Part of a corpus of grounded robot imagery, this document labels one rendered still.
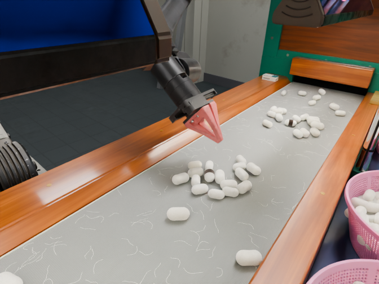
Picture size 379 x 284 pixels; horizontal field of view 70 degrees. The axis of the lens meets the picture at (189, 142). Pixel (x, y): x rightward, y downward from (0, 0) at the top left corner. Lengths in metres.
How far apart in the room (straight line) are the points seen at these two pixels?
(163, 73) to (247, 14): 3.01
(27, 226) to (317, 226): 0.45
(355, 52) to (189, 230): 1.03
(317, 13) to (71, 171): 0.51
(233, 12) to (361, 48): 2.51
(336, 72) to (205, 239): 0.94
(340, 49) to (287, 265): 1.02
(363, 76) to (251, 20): 2.41
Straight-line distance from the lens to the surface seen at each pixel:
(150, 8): 0.18
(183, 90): 0.55
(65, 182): 0.56
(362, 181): 0.67
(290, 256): 0.43
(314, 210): 0.52
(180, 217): 0.47
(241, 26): 3.58
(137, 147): 0.64
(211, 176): 0.56
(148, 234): 0.46
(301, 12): 0.51
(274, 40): 1.36
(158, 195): 0.53
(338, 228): 0.65
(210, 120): 0.53
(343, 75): 1.24
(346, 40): 1.30
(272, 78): 1.24
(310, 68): 1.26
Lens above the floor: 1.08
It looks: 28 degrees down
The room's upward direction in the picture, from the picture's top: 2 degrees clockwise
